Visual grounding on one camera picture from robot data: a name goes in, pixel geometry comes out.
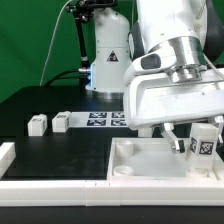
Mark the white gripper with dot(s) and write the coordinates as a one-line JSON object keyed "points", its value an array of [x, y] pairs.
{"points": [[152, 100]]}

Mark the white square tabletop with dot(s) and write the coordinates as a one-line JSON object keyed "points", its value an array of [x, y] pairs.
{"points": [[145, 159]]}

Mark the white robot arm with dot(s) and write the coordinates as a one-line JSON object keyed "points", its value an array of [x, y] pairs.
{"points": [[181, 25]]}

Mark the white sheet with AprilTags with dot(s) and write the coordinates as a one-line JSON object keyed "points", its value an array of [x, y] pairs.
{"points": [[97, 119]]}

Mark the white U-shaped obstacle fence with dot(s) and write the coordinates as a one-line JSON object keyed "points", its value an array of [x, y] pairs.
{"points": [[205, 191]]}

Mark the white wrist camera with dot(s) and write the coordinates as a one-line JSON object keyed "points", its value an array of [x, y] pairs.
{"points": [[152, 63]]}

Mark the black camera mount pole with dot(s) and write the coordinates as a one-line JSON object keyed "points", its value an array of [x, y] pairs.
{"points": [[82, 12]]}

